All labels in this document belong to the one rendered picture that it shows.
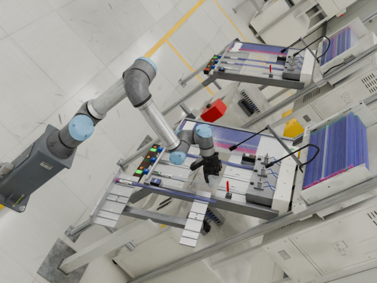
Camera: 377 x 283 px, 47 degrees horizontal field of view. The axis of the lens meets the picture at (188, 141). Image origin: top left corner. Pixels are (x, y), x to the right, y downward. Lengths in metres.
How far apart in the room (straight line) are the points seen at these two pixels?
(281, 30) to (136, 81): 4.97
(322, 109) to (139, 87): 1.92
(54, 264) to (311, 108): 2.16
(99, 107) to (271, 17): 4.79
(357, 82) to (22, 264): 2.52
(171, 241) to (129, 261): 0.39
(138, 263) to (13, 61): 1.61
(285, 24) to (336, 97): 3.37
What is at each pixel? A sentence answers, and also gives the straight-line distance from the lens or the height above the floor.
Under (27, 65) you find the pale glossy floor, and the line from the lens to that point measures 3.28.
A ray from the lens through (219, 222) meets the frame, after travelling 2.76.
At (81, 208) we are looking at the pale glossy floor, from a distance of 2.93.
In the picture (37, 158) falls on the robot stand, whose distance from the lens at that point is 2.29.
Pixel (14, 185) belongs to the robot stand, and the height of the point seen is 0.17.
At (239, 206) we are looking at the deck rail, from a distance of 2.20.
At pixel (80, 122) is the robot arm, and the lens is 2.13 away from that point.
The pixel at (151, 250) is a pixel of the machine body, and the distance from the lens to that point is 2.65.
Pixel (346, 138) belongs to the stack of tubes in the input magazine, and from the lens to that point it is 2.25.
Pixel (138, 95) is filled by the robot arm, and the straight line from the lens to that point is 1.88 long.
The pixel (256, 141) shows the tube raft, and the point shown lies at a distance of 2.66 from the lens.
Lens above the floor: 2.26
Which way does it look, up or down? 34 degrees down
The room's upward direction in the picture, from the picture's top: 57 degrees clockwise
